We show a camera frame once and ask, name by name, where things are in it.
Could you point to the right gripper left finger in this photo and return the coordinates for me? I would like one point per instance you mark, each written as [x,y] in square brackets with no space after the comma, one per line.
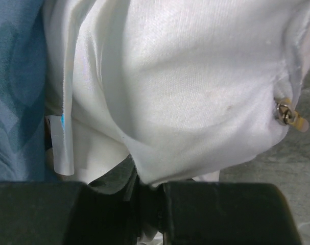
[71,212]

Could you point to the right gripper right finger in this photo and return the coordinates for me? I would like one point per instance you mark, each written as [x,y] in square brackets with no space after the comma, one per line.
[227,213]

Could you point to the blue cartoon print pillowcase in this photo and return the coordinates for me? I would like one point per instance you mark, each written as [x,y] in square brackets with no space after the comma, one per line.
[22,78]

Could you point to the white pillow insert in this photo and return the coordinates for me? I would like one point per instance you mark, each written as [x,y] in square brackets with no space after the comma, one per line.
[186,88]

